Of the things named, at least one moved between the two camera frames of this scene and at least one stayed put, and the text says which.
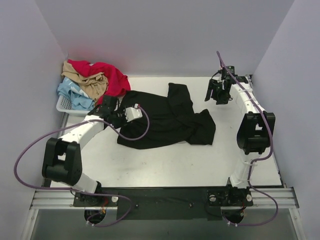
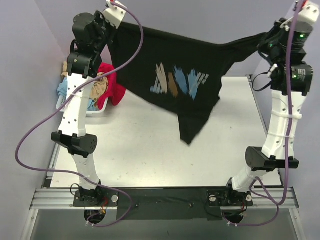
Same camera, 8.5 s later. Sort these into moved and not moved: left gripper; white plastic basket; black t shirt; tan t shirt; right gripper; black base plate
Moved: right gripper; black t shirt; left gripper
Not moved: black base plate; white plastic basket; tan t shirt
